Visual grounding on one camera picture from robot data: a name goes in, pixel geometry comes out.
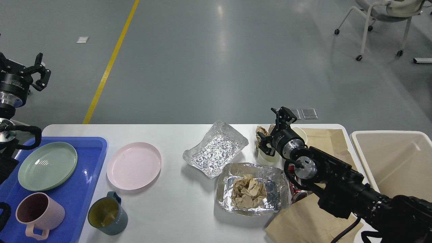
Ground grey chair in background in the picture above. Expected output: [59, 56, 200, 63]
[334, 0, 425, 61]

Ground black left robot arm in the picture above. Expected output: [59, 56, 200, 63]
[0, 53, 51, 183]

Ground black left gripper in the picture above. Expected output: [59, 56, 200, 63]
[0, 52, 52, 108]

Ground foil tray with paper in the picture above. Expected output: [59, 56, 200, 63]
[215, 163, 291, 217]

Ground silver floor outlet plates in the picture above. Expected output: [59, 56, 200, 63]
[290, 109, 318, 120]

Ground white object at right edge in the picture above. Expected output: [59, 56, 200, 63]
[413, 57, 432, 64]

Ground pink mug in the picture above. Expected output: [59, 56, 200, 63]
[15, 192, 66, 241]

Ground white paper cup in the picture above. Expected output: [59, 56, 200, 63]
[292, 127, 308, 144]
[257, 149, 280, 167]

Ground crushed red soda can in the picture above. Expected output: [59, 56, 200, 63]
[288, 165, 308, 203]

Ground dark teal mug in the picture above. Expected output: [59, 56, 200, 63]
[87, 191, 128, 236]

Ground blue plastic tray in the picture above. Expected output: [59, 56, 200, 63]
[0, 137, 107, 243]

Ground green plate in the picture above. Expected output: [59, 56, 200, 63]
[18, 142, 78, 192]

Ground empty crumpled foil tray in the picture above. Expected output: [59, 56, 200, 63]
[183, 120, 249, 179]

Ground brown paper bag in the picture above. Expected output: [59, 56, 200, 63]
[265, 129, 363, 243]

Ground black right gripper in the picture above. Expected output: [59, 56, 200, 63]
[258, 107, 304, 159]

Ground small crumpled brown paper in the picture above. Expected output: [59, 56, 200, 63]
[255, 124, 276, 149]

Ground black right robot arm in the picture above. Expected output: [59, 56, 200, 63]
[257, 107, 432, 243]

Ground beige plastic bin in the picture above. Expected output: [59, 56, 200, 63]
[350, 130, 432, 201]

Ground white floor tag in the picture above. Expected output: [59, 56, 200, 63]
[76, 36, 89, 44]

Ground crumpled brown paper ball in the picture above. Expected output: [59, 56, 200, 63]
[231, 174, 267, 209]

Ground pink plate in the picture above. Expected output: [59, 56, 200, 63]
[106, 142, 162, 190]

